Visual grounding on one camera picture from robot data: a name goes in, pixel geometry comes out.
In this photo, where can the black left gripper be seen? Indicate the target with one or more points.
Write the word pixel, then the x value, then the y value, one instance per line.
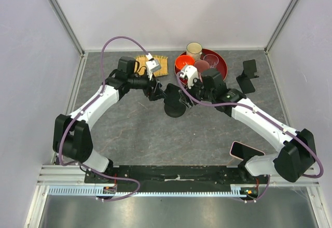
pixel 154 94

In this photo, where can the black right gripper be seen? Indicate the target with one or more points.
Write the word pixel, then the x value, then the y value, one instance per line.
pixel 184 95

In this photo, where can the black smartphone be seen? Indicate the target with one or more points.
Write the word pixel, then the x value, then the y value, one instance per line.
pixel 173 96

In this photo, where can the black round-base phone stand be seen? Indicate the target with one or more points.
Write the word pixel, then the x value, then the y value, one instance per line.
pixel 174 112

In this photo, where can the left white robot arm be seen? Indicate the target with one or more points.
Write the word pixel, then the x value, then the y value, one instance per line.
pixel 72 137

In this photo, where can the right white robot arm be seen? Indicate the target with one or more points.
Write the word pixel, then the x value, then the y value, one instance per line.
pixel 295 154

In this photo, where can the black folding phone stand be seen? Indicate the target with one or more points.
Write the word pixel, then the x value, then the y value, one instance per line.
pixel 248 73

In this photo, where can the yellow woven bamboo mat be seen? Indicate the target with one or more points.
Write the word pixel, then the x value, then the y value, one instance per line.
pixel 163 61

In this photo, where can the pink patterned mug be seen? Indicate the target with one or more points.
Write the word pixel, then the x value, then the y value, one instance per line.
pixel 201 66

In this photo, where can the orange bowl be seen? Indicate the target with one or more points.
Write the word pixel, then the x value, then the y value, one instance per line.
pixel 183 60

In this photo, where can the clear drinking glass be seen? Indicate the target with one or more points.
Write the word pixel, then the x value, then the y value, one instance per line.
pixel 212 60

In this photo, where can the red oval lacquer tray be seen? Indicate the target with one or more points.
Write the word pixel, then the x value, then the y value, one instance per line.
pixel 221 66

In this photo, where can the pink-cased smartphone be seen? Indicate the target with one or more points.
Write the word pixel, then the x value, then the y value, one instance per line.
pixel 241 151

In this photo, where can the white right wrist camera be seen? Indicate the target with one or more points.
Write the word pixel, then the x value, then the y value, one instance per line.
pixel 190 73

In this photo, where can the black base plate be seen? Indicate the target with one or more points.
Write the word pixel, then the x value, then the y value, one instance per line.
pixel 183 179

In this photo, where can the slotted cable duct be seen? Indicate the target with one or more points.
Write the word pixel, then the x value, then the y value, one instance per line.
pixel 101 191

